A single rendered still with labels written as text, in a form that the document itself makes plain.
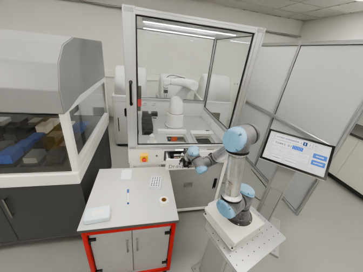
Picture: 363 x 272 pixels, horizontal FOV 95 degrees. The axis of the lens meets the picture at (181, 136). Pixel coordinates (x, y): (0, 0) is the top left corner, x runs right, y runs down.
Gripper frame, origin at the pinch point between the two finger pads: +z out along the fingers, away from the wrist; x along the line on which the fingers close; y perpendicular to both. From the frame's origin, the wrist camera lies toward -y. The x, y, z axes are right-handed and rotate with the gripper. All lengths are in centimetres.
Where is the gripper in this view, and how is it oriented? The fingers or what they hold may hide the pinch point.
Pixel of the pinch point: (183, 163)
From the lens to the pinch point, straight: 145.5
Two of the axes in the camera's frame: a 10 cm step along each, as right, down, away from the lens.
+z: -2.0, 4.6, 8.6
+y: 1.0, 8.9, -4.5
